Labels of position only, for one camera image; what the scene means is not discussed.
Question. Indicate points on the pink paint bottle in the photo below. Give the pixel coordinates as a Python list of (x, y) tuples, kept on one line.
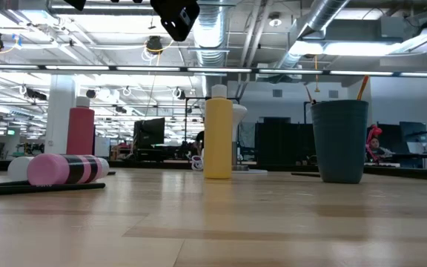
[(50, 170)]

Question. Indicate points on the tall yellow paint bottle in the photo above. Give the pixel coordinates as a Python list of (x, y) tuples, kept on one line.
[(218, 141)]

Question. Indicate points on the grey-blue plastic cup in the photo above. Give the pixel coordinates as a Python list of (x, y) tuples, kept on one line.
[(341, 144)]

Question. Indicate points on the tall red paint bottle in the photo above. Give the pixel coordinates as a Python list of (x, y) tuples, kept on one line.
[(81, 128)]

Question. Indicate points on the brown white-capped paint bottle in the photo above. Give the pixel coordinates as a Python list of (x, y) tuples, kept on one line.
[(17, 168)]

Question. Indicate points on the white building column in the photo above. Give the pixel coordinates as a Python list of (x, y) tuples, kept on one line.
[(59, 118)]

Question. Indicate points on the black computer monitor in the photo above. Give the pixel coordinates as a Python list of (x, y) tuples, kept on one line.
[(150, 131)]

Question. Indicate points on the long ceiling light strip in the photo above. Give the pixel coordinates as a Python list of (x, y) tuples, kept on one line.
[(217, 69)]

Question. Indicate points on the person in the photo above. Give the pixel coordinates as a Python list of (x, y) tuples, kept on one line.
[(374, 142), (199, 139)]

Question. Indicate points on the white mushroom lamp metal base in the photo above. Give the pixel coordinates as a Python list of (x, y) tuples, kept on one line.
[(238, 115)]

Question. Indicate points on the red articulated stand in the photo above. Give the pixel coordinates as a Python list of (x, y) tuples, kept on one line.
[(374, 130)]

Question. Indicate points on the blue-lit computer monitor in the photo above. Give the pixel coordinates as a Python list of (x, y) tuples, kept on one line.
[(413, 133)]

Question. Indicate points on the silver ribbed ventilation duct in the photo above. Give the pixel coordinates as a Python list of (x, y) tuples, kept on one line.
[(210, 37)]

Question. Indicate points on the silver slanted ventilation duct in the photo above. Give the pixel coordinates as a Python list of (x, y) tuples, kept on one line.
[(322, 11)]

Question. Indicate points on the black aluminium table frame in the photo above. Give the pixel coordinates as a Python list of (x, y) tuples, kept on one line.
[(402, 173)]

